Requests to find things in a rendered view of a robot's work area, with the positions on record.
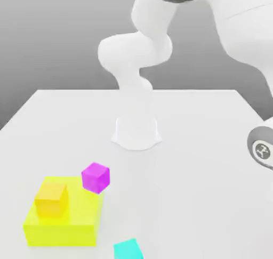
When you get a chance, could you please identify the small magenta cube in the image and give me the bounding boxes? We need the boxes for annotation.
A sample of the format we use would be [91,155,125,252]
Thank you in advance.
[81,162,111,195]

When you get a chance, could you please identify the small orange cube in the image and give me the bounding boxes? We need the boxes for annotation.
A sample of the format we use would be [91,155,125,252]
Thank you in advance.
[34,182,69,218]

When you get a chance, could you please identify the small cyan cube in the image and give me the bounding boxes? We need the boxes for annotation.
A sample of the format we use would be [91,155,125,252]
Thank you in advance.
[113,238,144,259]

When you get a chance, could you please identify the large yellow box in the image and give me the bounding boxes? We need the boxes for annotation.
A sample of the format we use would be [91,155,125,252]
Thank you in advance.
[22,176,105,247]

